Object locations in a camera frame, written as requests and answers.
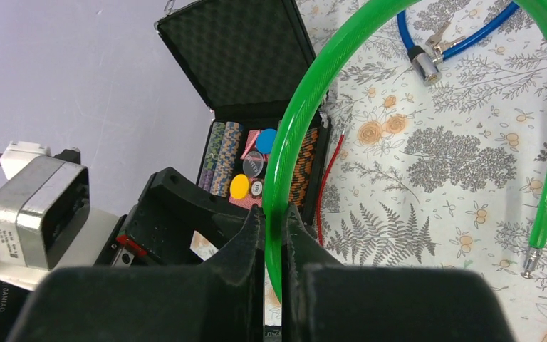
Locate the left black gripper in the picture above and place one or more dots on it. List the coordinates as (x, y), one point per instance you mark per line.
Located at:
(159, 229)

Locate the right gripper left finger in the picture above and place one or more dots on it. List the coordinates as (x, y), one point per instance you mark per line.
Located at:
(220, 299)

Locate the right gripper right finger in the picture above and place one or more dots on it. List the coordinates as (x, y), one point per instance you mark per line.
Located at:
(324, 300)

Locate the blue cable lock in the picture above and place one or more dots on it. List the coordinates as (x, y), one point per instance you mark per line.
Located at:
(425, 61)

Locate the green cable lock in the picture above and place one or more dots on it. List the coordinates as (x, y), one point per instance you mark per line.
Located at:
(304, 103)

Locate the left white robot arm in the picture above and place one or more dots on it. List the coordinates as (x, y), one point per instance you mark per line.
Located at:
(97, 226)

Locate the black poker chip case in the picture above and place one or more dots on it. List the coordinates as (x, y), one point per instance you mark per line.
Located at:
(244, 58)

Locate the floral table mat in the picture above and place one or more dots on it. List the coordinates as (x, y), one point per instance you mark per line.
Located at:
(448, 175)

